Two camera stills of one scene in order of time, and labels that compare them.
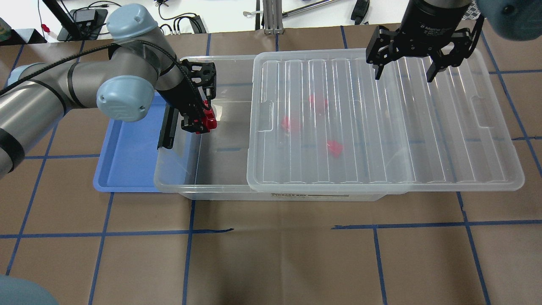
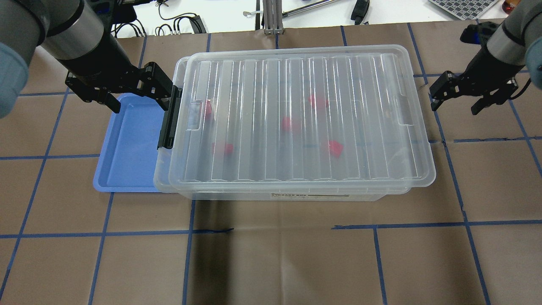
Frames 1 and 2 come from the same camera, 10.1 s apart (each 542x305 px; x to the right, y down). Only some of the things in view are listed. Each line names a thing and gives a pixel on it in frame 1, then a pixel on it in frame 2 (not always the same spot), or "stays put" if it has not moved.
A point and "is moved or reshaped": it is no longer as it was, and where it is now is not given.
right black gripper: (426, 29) → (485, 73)
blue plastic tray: (126, 163) stays put
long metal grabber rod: (294, 12) stays put
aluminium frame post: (273, 17) stays put
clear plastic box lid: (319, 120) is moved or reshaped
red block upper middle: (319, 103) stays put
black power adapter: (197, 25) stays put
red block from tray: (209, 120) → (222, 149)
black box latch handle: (168, 127) stays put
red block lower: (335, 148) stays put
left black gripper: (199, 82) → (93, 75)
